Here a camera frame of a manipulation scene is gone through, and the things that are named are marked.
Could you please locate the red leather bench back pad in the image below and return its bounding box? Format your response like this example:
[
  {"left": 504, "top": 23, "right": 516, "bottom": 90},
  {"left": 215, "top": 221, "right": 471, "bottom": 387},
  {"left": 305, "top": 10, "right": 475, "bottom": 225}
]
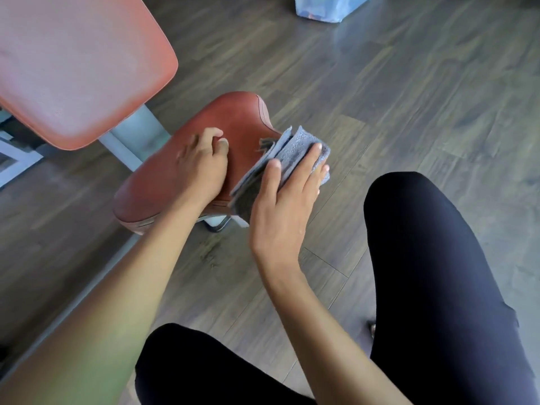
[{"left": 0, "top": 0, "right": 179, "bottom": 151}]

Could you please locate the person's right hand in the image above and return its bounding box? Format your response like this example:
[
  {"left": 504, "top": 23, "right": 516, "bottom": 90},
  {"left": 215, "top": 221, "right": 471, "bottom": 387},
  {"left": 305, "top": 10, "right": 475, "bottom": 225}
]
[{"left": 249, "top": 143, "right": 330, "bottom": 273}]

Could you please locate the person's right forearm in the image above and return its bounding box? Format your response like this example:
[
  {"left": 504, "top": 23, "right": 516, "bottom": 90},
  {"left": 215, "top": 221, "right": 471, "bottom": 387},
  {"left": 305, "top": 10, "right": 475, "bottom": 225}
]
[{"left": 259, "top": 264, "right": 413, "bottom": 405}]

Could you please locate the red leather bench seat pad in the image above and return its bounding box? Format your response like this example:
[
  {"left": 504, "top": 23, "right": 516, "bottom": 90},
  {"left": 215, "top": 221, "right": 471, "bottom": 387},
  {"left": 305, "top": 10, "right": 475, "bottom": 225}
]
[{"left": 112, "top": 91, "right": 284, "bottom": 236}]

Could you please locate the white metal machine base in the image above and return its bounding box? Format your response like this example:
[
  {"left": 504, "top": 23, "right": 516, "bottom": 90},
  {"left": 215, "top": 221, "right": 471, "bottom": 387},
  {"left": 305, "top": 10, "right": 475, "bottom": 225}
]
[{"left": 0, "top": 109, "right": 45, "bottom": 188}]

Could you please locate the white metal bench frame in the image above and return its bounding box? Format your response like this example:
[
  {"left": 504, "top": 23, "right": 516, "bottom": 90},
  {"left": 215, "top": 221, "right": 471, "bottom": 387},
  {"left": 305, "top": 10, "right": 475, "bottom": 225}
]
[{"left": 98, "top": 104, "right": 250, "bottom": 233}]

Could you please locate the person's right leg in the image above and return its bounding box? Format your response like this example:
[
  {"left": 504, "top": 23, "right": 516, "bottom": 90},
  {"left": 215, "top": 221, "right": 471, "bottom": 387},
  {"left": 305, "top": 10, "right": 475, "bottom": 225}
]
[{"left": 363, "top": 171, "right": 540, "bottom": 405}]

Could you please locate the blue plastic bag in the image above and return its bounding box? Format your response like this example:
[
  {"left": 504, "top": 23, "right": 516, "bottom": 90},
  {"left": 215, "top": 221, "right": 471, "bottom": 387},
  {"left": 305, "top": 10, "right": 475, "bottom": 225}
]
[{"left": 294, "top": 0, "right": 374, "bottom": 24}]

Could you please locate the person's left forearm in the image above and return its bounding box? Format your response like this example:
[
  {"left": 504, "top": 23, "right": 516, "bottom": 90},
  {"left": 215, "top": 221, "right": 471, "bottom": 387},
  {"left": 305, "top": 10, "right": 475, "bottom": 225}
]
[{"left": 0, "top": 197, "right": 215, "bottom": 405}]

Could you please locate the person's left leg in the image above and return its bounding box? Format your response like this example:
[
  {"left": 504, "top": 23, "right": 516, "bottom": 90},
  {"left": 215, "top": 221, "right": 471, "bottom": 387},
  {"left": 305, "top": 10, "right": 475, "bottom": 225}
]
[{"left": 134, "top": 323, "right": 318, "bottom": 405}]

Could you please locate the person's left hand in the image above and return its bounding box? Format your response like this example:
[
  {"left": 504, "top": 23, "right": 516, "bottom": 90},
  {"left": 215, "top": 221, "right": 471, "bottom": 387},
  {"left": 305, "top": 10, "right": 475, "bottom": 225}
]
[{"left": 176, "top": 127, "right": 230, "bottom": 208}]

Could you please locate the gray microfiber cloth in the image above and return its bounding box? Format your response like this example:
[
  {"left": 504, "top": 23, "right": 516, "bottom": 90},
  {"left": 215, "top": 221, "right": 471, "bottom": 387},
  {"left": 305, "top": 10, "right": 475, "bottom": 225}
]
[{"left": 228, "top": 125, "right": 331, "bottom": 224}]

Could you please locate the person's leg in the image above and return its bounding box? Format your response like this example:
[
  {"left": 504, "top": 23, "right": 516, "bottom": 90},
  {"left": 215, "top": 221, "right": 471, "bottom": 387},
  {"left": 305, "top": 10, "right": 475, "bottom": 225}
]
[
  {"left": 134, "top": 323, "right": 318, "bottom": 405},
  {"left": 363, "top": 171, "right": 540, "bottom": 405}
]

